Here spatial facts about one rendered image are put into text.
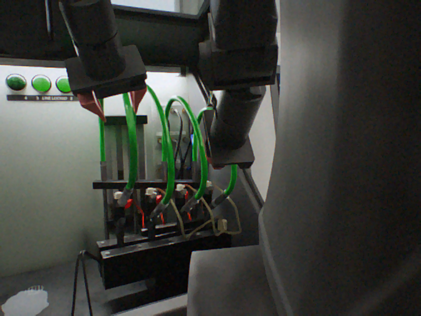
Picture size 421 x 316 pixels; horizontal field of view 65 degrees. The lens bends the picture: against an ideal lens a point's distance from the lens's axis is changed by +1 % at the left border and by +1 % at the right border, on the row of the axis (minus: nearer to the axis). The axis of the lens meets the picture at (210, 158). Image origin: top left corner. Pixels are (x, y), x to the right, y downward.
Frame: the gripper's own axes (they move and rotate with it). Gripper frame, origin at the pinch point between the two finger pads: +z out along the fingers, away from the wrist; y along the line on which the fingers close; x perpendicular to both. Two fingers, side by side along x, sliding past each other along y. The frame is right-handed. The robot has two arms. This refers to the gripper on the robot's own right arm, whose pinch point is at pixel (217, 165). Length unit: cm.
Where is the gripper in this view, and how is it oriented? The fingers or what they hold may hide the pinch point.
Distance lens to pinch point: 58.2
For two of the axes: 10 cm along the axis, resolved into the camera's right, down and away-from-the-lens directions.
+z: -1.6, 5.5, 8.2
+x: -9.7, 0.5, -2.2
